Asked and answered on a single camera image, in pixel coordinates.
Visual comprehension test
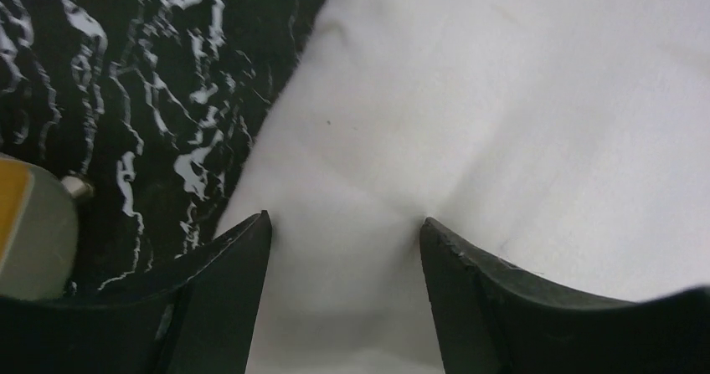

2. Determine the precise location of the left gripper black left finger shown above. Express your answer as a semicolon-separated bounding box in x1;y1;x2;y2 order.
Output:
1;212;272;373

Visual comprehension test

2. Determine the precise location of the white orange cylinder roll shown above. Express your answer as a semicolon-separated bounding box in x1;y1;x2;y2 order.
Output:
1;154;95;300

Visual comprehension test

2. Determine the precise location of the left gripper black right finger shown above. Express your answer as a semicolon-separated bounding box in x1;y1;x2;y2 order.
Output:
419;218;709;373

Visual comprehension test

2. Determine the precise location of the white pillow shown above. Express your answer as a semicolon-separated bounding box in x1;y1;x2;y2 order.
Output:
219;0;709;373

